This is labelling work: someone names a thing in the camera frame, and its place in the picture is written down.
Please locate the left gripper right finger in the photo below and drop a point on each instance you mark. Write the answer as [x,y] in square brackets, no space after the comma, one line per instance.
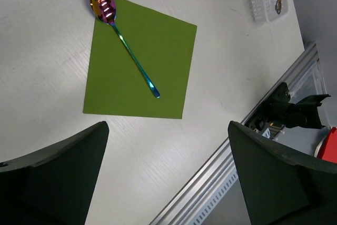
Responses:
[281,185]

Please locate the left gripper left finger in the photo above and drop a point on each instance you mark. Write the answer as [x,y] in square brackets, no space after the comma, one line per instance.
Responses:
[54,185]

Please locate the green paper napkin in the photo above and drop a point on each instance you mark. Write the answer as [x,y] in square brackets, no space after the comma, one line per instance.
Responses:
[164,47]

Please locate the iridescent spoon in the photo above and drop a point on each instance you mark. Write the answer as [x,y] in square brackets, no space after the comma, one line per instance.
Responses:
[105,12]

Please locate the red object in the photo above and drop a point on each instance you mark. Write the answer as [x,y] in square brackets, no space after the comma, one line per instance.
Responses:
[327,149]

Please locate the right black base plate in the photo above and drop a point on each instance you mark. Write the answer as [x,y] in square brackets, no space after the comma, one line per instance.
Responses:
[271,109]

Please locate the white slotted cable duct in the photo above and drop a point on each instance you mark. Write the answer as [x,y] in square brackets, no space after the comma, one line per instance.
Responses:
[214,199]

